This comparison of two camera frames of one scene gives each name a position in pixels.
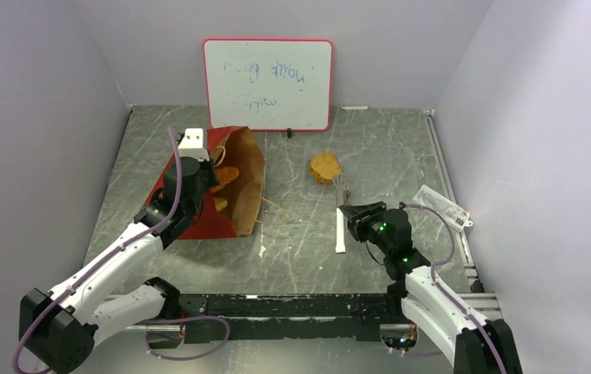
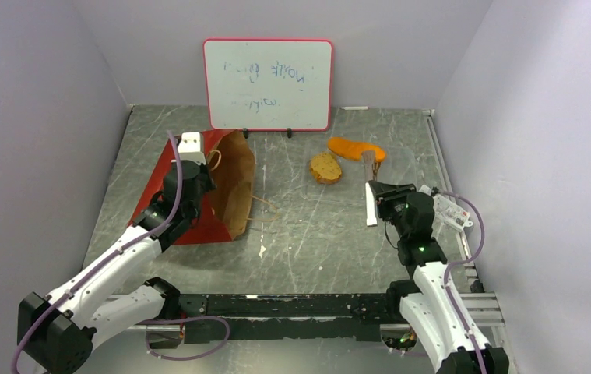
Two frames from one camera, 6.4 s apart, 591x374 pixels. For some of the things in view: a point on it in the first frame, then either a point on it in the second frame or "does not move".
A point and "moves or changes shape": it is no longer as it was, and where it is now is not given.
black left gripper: x=209 y=166 does not move
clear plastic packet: x=457 y=216 does not move
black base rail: x=291 y=316 does not move
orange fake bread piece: x=323 y=166 does not move
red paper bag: x=235 y=147 moves or changes shape
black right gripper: x=359 y=217 to x=385 y=195
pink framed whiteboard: x=275 y=85 does not move
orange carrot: x=225 y=174 to x=353 y=149
